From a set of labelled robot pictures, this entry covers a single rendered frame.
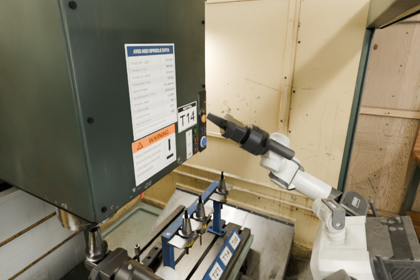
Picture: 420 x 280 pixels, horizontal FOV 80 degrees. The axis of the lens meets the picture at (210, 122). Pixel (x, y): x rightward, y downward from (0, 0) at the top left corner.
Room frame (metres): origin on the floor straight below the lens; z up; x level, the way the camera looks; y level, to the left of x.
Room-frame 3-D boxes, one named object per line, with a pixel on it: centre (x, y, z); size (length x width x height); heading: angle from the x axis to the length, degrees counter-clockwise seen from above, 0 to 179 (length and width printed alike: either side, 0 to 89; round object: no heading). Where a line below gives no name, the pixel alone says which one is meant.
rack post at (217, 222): (1.19, -0.04, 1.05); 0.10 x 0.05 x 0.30; 62
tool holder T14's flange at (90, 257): (0.61, 0.34, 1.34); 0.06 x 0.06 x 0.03
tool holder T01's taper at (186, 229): (0.82, 0.09, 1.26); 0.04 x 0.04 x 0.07
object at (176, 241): (0.77, 0.12, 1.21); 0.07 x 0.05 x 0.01; 62
